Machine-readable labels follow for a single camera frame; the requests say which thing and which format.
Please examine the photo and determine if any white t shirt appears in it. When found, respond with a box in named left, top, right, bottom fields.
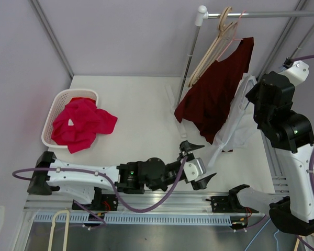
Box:
left=208, top=73, right=257, bottom=168

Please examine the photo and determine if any dark maroon t shirt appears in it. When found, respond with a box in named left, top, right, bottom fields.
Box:
left=174, top=37, right=254, bottom=144

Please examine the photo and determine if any pink wire hanger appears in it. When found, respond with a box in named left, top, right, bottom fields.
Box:
left=216, top=10, right=247, bottom=61

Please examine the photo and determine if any beige wooden hanger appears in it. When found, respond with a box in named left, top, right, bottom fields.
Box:
left=187, top=6, right=233, bottom=87
left=189, top=20, right=238, bottom=84

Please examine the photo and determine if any pink magenta t shirt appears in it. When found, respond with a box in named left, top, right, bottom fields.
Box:
left=51, top=100, right=118, bottom=154

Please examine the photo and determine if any red t shirt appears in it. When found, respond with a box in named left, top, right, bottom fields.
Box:
left=69, top=97, right=97, bottom=104

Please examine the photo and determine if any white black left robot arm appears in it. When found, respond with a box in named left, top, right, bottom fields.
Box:
left=27, top=141, right=215, bottom=210

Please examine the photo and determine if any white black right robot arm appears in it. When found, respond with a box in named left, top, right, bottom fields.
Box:
left=228, top=72, right=314, bottom=236

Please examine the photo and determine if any beige hanger floor left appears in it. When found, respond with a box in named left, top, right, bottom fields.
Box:
left=47, top=208, right=72, bottom=251

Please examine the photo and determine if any metal clothes rack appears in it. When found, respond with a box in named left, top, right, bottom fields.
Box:
left=164, top=5, right=314, bottom=139

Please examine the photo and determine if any white plastic laundry basket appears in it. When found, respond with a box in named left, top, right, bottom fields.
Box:
left=41, top=88, right=99, bottom=149

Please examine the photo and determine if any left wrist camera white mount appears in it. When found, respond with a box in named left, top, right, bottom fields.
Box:
left=183, top=158, right=206, bottom=183

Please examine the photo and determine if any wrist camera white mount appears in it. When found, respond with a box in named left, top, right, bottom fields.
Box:
left=280, top=60, right=309, bottom=87
left=183, top=158, right=206, bottom=183

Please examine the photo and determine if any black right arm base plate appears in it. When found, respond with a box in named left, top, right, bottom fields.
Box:
left=206, top=195, right=258, bottom=213

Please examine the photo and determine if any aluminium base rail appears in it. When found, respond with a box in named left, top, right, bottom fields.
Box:
left=23, top=172, right=308, bottom=218

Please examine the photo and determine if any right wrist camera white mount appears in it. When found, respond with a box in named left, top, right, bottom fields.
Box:
left=280, top=60, right=309, bottom=87

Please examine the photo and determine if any white slotted cable duct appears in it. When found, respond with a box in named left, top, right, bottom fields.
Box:
left=34, top=212, right=232, bottom=226

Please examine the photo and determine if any blue wire hanger floor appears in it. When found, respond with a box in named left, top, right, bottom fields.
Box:
left=243, top=216, right=282, bottom=250

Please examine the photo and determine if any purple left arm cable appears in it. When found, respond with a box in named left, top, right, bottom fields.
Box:
left=12, top=154, right=189, bottom=213

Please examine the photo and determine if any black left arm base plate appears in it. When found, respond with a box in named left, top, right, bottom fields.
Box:
left=80, top=194, right=118, bottom=211

